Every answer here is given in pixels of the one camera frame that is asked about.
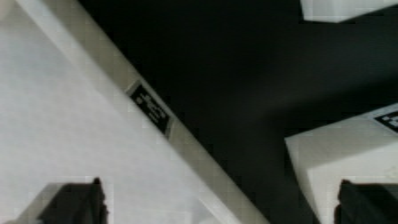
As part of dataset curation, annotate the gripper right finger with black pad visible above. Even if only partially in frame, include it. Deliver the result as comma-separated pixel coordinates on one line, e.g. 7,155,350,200
334,180,398,224

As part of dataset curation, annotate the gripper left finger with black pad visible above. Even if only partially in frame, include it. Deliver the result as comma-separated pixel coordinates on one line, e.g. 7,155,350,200
16,178,109,224

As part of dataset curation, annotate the white desk leg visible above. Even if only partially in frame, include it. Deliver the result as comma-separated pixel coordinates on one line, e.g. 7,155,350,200
284,103,398,224

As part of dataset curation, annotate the white desk tabletop tray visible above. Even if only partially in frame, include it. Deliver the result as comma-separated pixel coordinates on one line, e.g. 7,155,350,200
0,0,270,224

